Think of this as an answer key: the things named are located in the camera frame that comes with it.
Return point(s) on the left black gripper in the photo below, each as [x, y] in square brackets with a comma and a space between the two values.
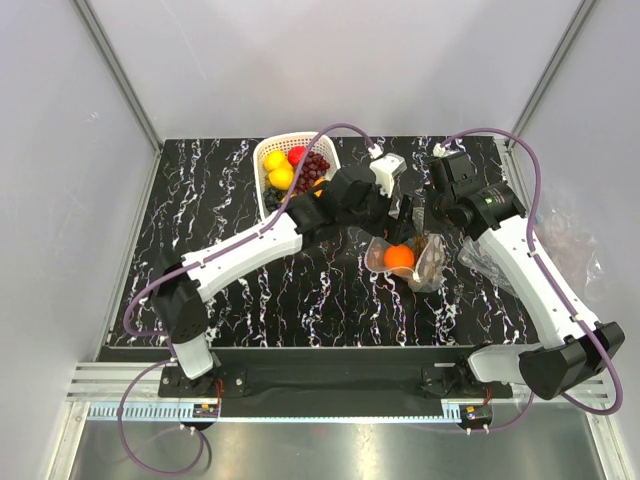
[387, 226]

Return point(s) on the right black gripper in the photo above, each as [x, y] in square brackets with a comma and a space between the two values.
[431, 195]

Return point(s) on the orange fruit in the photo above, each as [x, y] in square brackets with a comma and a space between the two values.
[399, 257]

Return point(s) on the clear dotted zip bag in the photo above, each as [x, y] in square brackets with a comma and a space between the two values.
[374, 260]

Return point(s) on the purple red grape bunch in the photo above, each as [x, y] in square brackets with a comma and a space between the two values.
[313, 171]

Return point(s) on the dark blue grape bunch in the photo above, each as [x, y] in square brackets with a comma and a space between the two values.
[273, 199]

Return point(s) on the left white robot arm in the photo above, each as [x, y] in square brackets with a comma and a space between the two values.
[188, 282]

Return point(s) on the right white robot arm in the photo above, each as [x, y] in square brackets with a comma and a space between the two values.
[573, 345]

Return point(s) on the pile of spare zip bags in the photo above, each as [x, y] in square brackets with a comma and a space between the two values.
[571, 247]

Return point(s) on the orange yellow mango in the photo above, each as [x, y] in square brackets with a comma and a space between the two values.
[318, 185]

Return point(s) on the red strawberry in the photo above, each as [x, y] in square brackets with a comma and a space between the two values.
[295, 155]

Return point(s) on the upper yellow lemon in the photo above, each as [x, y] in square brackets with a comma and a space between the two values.
[276, 159]

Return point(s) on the right connector block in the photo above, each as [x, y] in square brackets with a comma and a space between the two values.
[478, 413]

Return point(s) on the connector block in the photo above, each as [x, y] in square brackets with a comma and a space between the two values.
[206, 410]
[478, 413]

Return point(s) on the left connector block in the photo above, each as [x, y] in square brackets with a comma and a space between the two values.
[206, 410]

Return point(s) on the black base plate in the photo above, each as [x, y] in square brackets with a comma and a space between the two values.
[438, 364]

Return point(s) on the aluminium frame rail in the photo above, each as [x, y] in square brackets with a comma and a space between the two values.
[104, 381]

